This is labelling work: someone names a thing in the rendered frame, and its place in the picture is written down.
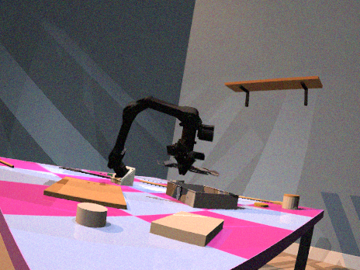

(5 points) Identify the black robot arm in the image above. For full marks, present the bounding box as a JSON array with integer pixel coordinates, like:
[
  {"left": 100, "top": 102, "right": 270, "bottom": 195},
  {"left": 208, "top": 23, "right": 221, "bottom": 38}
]
[{"left": 107, "top": 95, "right": 215, "bottom": 177}]

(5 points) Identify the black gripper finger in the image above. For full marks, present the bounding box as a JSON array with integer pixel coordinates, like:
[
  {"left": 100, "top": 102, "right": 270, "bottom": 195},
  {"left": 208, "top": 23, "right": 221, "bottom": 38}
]
[
  {"left": 173, "top": 157, "right": 183, "bottom": 175},
  {"left": 182, "top": 158, "right": 196, "bottom": 175}
]

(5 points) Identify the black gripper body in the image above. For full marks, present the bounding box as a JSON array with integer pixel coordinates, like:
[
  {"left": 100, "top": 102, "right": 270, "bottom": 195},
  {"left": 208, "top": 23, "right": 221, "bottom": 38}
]
[{"left": 168, "top": 137, "right": 205, "bottom": 160}]

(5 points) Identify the orange flat board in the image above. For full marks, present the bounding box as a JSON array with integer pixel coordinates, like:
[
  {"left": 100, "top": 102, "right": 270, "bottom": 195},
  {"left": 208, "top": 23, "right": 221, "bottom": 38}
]
[{"left": 43, "top": 176, "right": 127, "bottom": 209}]

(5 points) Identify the short brown cylinder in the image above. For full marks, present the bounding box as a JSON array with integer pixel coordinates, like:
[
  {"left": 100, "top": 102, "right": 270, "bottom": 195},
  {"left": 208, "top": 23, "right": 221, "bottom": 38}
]
[{"left": 75, "top": 202, "right": 108, "bottom": 228}]

